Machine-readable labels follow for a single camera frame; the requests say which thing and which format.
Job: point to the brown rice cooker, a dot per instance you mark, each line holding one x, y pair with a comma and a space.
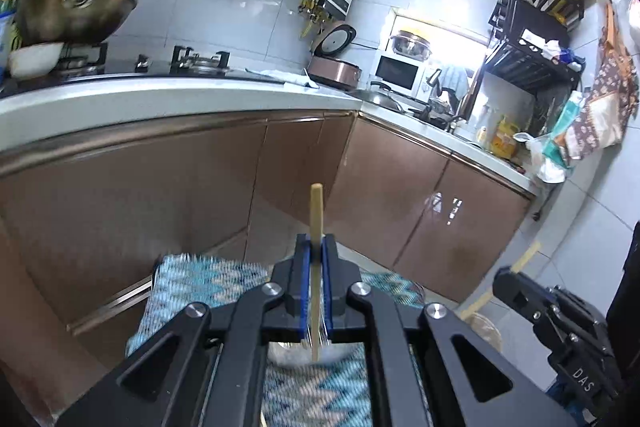
325, 65

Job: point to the white microwave oven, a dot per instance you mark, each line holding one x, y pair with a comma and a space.
402, 74

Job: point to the yellow oil bottle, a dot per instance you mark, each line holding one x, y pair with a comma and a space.
503, 144

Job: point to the metal wok with handle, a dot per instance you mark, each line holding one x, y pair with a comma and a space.
70, 21

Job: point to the metal pot on microwave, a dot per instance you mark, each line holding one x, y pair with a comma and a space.
408, 44

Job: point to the pan lid on counter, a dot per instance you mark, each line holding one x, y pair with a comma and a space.
379, 97

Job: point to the white bowl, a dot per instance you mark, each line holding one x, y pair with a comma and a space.
34, 61

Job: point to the black gas stove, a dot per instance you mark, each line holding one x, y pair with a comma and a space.
81, 62

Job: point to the patterned hanging apron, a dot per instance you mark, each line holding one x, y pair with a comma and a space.
602, 117

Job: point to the black wall rack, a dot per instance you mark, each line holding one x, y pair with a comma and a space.
529, 43

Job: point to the trash bin with bag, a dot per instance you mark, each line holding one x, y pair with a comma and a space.
487, 330

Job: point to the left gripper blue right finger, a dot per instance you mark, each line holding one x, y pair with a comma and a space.
426, 367

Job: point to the zigzag patterned table cloth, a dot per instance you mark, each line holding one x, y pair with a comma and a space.
297, 392

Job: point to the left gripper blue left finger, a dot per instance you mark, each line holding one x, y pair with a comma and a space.
206, 366

